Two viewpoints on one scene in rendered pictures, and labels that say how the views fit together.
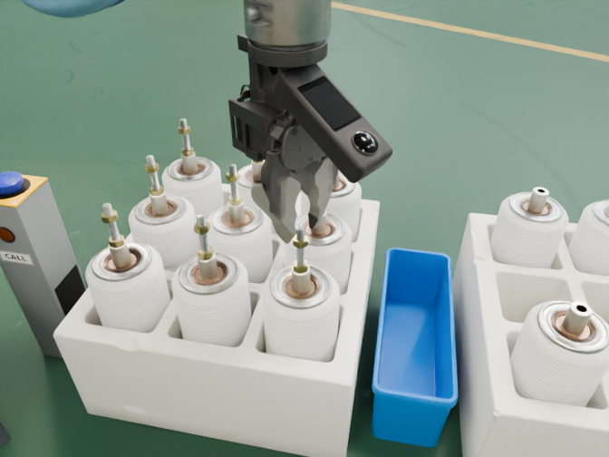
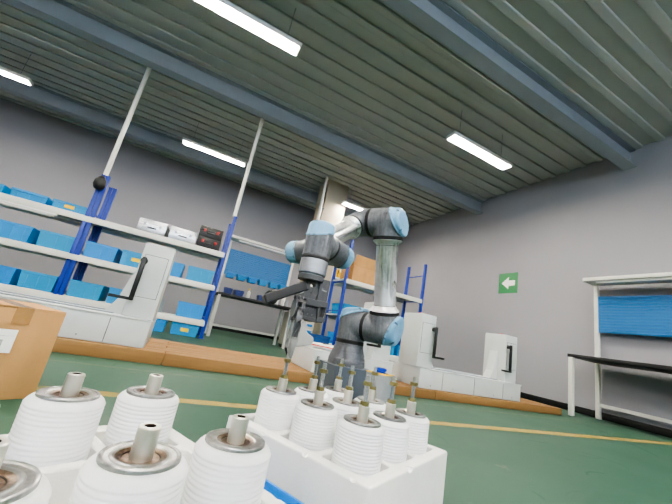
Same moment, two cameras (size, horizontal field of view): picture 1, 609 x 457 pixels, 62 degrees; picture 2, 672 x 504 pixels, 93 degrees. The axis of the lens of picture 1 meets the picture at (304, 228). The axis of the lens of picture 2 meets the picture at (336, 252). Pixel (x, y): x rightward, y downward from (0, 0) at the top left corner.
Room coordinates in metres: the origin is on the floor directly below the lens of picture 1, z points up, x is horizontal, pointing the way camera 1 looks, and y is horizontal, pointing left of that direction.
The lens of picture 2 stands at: (0.91, -0.72, 0.40)
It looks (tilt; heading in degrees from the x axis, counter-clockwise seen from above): 14 degrees up; 118
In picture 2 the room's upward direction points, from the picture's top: 11 degrees clockwise
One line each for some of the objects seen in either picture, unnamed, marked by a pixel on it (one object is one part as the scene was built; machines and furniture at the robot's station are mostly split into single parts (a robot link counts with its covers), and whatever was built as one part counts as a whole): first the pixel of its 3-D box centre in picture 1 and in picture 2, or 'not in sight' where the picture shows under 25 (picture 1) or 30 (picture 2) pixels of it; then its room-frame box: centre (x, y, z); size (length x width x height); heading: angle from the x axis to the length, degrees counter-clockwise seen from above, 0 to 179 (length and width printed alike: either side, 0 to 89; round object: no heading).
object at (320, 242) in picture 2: not in sight; (319, 242); (0.46, 0.02, 0.64); 0.09 x 0.08 x 0.11; 84
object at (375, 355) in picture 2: not in sight; (345, 332); (-0.39, 2.27, 0.45); 0.82 x 0.57 x 0.74; 51
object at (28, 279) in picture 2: not in sight; (44, 282); (-4.42, 1.44, 0.36); 0.50 x 0.38 x 0.21; 140
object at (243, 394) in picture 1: (245, 298); (335, 474); (0.59, 0.10, 0.09); 0.39 x 0.39 x 0.18; 79
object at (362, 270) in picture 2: not in sight; (359, 272); (-1.54, 5.08, 1.70); 0.71 x 0.54 x 0.51; 55
